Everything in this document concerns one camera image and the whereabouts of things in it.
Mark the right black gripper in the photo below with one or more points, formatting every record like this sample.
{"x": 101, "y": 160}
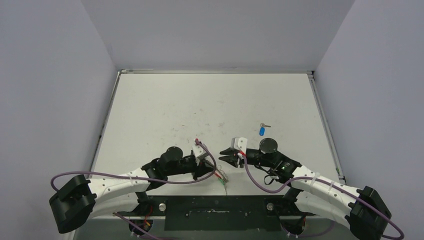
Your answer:
{"x": 237, "y": 157}

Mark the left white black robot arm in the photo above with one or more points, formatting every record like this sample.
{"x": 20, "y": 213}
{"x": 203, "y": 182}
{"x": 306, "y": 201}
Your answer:
{"x": 75, "y": 201}

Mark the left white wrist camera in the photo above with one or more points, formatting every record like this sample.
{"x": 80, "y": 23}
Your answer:
{"x": 198, "y": 151}

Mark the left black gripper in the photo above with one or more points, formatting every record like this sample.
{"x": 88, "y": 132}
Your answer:
{"x": 202, "y": 168}

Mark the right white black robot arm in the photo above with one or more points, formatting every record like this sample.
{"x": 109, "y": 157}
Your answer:
{"x": 361, "y": 210}

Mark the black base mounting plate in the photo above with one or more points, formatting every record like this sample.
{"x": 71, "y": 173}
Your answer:
{"x": 217, "y": 213}

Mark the key with green tag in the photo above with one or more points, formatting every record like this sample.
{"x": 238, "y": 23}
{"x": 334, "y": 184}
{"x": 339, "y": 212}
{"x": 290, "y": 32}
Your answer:
{"x": 224, "y": 182}

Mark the metal keyring with red handle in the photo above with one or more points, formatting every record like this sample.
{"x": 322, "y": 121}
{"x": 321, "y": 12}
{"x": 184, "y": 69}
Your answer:
{"x": 219, "y": 173}

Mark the key with blue tag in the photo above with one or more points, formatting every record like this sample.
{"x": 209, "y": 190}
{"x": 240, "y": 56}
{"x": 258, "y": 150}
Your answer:
{"x": 262, "y": 129}

